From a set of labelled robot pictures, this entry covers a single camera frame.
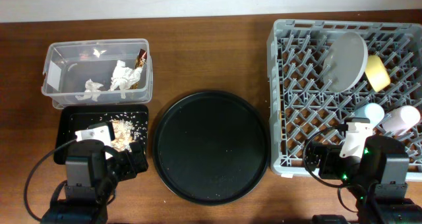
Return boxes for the black rectangular tray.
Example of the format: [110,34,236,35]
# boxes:
[53,105,148,165]

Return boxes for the food scraps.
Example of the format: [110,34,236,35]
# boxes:
[110,119,148,152]

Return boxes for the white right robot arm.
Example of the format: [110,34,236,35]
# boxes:
[304,135,421,223]

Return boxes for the small white napkin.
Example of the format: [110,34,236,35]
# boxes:
[75,79,104,101]

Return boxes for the clear plastic waste bin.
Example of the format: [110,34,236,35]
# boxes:
[42,38,153,109]

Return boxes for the round black serving tray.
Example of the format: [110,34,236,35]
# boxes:
[152,91,270,206]

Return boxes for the brown snack wrapper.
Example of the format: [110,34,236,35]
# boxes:
[131,49,148,89]

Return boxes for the yellow bowl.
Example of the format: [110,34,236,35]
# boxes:
[365,55,390,92]

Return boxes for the grey plate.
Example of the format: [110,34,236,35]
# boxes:
[322,32,368,93]

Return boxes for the pink cup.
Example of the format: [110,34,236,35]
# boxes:
[382,105,421,136]

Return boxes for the blue cup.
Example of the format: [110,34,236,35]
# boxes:
[353,103,385,128]

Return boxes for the grey dishwasher rack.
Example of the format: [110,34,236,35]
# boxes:
[267,19,421,178]

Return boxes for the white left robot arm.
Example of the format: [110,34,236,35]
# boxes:
[23,139,148,223]

